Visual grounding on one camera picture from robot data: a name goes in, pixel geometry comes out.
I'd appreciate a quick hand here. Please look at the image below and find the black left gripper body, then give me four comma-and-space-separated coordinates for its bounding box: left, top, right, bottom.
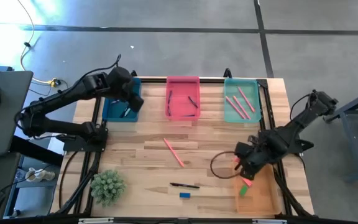
106, 66, 139, 101

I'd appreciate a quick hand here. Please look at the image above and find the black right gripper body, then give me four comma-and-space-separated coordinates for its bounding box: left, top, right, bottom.
234, 136, 275, 170

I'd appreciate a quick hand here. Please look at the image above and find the pink pencil with orange end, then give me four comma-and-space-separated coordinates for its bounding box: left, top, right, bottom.
225, 96, 246, 120
237, 86, 256, 113
162, 138, 186, 168
232, 95, 252, 120

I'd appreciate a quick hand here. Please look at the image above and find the dark purple crayon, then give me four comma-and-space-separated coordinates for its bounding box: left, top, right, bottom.
187, 95, 199, 109

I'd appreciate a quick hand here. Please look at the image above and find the black pen with white print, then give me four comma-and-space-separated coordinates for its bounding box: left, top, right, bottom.
169, 182, 201, 190

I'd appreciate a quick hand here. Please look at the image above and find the dark blue plastic bin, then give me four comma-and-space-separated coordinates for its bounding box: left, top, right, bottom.
102, 77, 142, 123

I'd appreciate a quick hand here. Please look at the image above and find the orange plastic bin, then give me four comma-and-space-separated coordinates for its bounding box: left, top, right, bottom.
233, 163, 282, 215

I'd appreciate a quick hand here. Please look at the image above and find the pink plastic bin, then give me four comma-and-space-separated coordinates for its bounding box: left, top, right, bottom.
165, 76, 201, 121

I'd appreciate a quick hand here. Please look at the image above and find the light teal plastic bin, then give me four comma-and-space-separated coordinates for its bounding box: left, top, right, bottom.
223, 77, 262, 124

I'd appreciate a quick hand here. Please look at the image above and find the green artificial plant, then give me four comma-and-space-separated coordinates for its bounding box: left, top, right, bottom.
89, 169, 127, 208

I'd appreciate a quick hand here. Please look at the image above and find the blue-grey side table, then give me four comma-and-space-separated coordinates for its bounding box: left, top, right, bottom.
323, 86, 358, 183

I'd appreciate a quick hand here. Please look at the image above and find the grey desk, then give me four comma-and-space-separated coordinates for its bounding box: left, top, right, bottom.
0, 70, 34, 157

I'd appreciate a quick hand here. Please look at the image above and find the white mug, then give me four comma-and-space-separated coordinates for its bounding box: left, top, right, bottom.
25, 167, 56, 183

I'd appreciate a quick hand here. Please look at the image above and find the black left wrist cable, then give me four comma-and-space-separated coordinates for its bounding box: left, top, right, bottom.
72, 54, 122, 91

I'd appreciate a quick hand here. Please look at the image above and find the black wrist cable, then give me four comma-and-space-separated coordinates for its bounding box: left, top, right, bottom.
209, 151, 241, 180
72, 54, 122, 91

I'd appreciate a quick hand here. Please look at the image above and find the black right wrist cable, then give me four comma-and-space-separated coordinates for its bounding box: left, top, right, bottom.
209, 151, 241, 180

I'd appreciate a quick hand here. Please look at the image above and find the white frame bracket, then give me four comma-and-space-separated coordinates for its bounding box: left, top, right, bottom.
252, 218, 287, 224
78, 217, 114, 224

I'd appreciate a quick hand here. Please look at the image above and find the black aluminium table frame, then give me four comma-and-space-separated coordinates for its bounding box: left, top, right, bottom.
51, 67, 316, 218

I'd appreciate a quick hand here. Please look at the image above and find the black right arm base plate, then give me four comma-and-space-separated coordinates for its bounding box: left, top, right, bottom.
290, 138, 315, 155

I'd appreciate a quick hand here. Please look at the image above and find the yellow power cable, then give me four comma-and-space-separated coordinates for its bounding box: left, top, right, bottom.
16, 0, 59, 88

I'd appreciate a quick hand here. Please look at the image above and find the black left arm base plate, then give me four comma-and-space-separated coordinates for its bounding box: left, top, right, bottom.
61, 129, 109, 153

